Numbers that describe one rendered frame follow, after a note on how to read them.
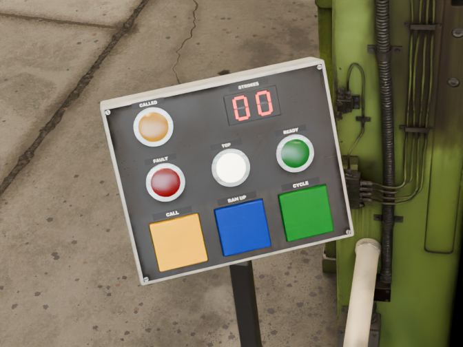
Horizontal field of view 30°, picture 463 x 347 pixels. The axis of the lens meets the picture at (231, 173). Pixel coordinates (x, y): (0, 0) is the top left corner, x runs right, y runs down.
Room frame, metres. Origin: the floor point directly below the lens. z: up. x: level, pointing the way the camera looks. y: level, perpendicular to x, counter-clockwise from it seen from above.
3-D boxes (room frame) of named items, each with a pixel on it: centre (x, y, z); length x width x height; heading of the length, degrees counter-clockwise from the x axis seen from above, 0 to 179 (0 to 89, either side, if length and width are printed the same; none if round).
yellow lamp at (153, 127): (1.00, 0.10, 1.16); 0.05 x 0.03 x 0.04; 73
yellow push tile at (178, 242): (0.91, 0.09, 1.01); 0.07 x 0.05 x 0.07; 98
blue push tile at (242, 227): (0.92, -0.01, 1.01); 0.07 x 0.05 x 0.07; 98
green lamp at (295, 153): (0.98, -0.10, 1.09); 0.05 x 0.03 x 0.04; 73
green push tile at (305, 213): (0.94, -0.11, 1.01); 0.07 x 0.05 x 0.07; 98
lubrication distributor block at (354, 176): (1.19, -0.23, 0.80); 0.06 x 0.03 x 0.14; 73
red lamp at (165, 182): (0.95, 0.10, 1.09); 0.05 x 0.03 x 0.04; 73
